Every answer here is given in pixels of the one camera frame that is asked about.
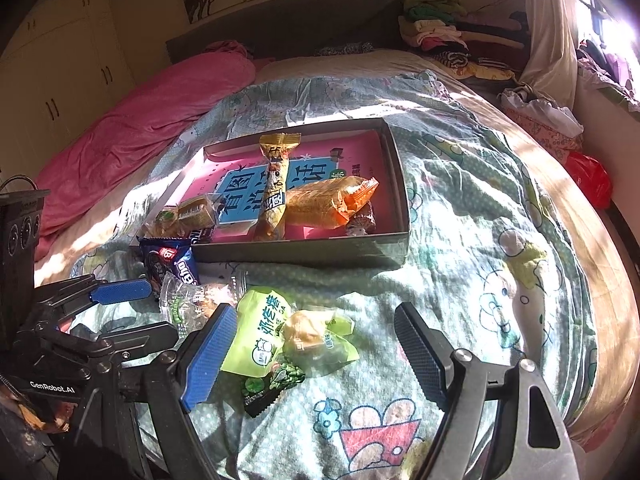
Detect light green snack packet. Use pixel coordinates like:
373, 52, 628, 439
220, 285, 301, 378

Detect red plastic bag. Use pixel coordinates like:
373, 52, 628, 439
565, 151, 613, 208

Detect clear green print snack packet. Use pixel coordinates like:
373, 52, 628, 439
159, 277, 248, 333

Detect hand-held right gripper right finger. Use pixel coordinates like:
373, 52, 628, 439
394, 302, 581, 480

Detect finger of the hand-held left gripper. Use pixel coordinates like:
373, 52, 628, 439
32, 274, 153, 321
15, 322, 181, 376

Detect pink book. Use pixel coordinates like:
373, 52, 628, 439
177, 130, 388, 241

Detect printed cartoon blanket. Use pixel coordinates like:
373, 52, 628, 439
65, 67, 601, 480

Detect long yellow snack packet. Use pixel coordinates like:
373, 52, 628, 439
252, 132, 303, 242

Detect cream wardrobe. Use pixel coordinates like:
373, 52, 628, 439
0, 0, 138, 181

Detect blue cookie packet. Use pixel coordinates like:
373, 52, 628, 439
132, 236, 201, 286

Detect window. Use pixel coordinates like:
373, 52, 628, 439
565, 0, 640, 41

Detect dark green snack packet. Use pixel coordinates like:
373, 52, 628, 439
240, 360, 306, 418

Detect dark patterned pillow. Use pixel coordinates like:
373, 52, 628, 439
312, 42, 376, 58

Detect orange snack packet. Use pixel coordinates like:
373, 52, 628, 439
285, 176, 381, 228

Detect dark grey headboard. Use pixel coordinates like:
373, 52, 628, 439
165, 0, 408, 63

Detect pink quilt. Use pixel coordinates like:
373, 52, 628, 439
32, 40, 258, 261

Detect clear yellow cake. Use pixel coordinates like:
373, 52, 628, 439
177, 196, 223, 231

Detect cream curtain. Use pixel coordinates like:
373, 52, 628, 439
520, 0, 581, 108

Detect small pastry packet green label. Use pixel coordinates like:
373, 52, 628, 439
142, 205, 186, 241

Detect mushroom print snack packet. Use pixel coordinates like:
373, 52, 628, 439
345, 205, 376, 237

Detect pink floral cloth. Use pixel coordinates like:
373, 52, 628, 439
500, 87, 586, 163

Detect clothes on window sill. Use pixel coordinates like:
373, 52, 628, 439
575, 35, 640, 116

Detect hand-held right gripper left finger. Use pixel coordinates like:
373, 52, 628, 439
142, 304, 241, 480

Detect dark cardboard box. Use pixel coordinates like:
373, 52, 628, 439
150, 117, 411, 268

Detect light green pastry packet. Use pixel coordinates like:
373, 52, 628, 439
282, 307, 361, 378

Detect pile of folded clothes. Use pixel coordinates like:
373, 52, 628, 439
397, 0, 531, 83

